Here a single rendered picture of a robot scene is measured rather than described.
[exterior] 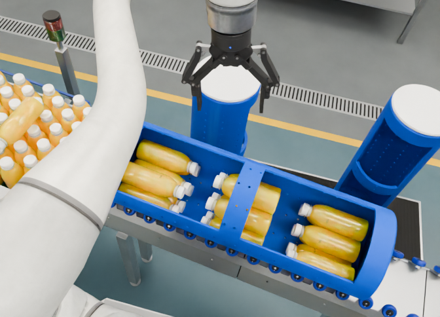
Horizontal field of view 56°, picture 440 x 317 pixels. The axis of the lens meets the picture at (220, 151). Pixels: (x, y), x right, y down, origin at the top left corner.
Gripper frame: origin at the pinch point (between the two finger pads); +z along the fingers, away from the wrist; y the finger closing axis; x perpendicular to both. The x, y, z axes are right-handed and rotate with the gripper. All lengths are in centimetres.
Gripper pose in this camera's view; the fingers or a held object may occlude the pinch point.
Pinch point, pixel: (230, 103)
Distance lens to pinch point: 92.4
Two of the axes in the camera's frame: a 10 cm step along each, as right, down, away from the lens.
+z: 0.1, 6.4, 7.7
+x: -0.6, 7.7, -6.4
